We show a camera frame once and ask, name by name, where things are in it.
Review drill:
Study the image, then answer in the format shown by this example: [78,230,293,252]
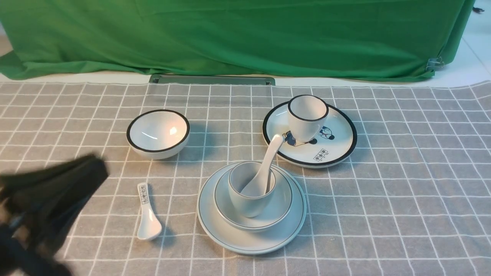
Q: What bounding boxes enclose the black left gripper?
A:
[1,154,109,276]

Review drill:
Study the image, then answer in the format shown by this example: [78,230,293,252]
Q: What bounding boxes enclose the black-rimmed white bowl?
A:
[126,109,191,159]

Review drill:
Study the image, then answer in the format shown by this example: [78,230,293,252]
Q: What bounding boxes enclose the pale ceramic cup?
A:
[228,161,277,218]

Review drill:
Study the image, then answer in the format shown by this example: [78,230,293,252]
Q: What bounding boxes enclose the plain white ceramic spoon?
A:
[239,135,284,197]

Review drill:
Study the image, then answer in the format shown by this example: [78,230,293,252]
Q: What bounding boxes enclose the shallow pale bowl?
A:
[213,168,293,232]

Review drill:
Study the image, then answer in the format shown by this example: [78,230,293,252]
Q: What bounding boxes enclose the white spoon with pattern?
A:
[137,183,162,240]

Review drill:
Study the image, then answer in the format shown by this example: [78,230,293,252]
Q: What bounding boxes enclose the large pale plate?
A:
[196,161,307,255]

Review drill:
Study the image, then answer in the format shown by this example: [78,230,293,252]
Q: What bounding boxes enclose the black-rimmed white cup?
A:
[287,95,329,143]

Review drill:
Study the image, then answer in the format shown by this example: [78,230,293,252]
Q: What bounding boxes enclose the black-rimmed cartoon plate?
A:
[262,102,358,168]

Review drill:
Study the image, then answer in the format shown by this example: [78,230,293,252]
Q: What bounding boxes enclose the green backdrop cloth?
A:
[1,0,474,82]

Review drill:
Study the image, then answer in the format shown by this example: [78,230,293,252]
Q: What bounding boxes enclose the grey checked tablecloth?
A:
[1,81,490,276]

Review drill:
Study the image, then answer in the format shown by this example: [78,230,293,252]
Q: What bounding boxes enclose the metal binder clip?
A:
[425,57,445,72]

